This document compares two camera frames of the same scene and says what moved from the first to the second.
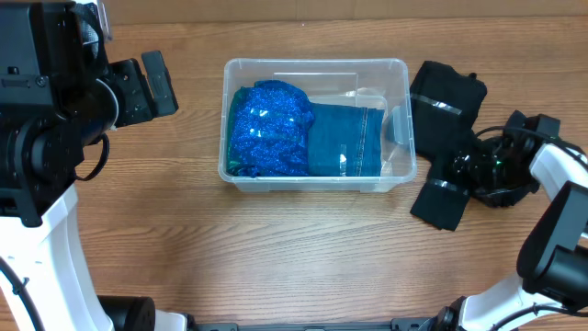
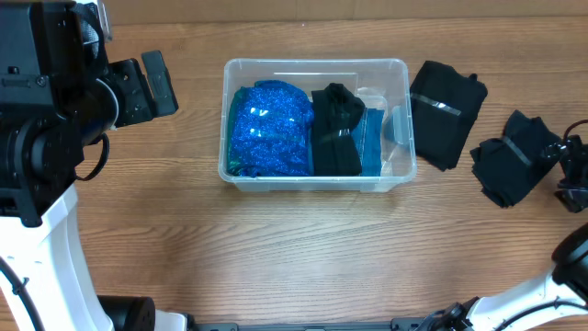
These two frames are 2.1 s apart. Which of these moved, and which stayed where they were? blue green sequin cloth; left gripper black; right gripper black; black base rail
Moved: right gripper black
Stayed: black base rail; blue green sequin cloth; left gripper black
